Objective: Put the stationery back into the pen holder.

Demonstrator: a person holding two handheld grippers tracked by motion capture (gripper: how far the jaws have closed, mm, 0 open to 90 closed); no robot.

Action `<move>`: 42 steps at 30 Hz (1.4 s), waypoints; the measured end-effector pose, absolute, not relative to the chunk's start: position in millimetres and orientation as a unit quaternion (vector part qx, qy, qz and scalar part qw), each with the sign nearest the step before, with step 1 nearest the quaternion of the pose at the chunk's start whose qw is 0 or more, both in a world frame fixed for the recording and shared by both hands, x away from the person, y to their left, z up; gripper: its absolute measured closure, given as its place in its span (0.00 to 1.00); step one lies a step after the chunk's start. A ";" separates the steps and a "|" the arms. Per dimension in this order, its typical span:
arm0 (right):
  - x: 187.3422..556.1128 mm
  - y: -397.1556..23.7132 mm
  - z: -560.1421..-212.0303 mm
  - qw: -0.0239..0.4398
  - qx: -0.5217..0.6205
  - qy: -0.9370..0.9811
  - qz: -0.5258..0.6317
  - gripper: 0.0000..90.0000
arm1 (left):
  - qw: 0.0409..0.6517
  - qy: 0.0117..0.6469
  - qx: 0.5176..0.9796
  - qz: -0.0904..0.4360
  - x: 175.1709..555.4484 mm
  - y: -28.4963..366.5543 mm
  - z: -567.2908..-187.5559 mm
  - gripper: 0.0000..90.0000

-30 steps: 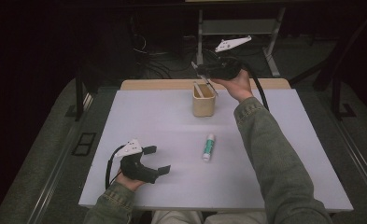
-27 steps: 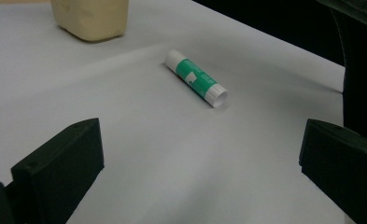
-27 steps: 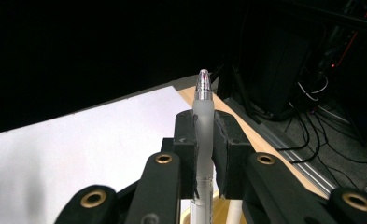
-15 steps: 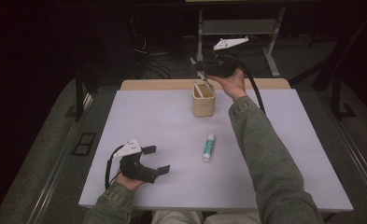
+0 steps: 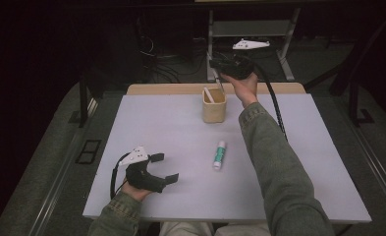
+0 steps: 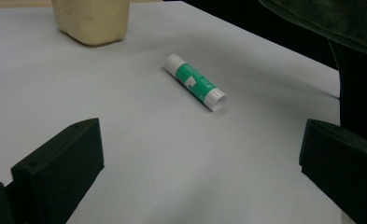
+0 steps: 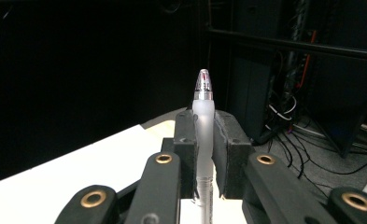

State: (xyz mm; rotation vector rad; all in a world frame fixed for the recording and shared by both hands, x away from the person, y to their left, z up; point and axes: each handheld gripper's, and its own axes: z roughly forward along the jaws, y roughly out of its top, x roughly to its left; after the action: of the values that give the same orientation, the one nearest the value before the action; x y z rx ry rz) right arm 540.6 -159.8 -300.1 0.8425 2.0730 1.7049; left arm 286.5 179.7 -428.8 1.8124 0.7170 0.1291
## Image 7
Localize black cables on carpet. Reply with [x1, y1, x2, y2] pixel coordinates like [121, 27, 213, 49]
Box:
[263, 122, 367, 200]

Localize black horizontal metal bar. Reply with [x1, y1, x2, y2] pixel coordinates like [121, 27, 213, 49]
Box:
[206, 27, 367, 63]

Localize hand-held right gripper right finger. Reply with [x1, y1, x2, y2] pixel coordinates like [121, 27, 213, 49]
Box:
[213, 109, 254, 201]

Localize orange cable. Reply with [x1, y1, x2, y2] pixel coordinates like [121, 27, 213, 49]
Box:
[295, 29, 317, 91]

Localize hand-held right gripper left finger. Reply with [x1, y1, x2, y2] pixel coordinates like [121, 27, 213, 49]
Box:
[162, 108, 200, 201]

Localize translucent frosted pen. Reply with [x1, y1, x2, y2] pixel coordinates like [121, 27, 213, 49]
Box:
[191, 68, 217, 224]

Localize white looped cable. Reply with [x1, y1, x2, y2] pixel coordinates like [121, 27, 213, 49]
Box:
[266, 94, 298, 122]

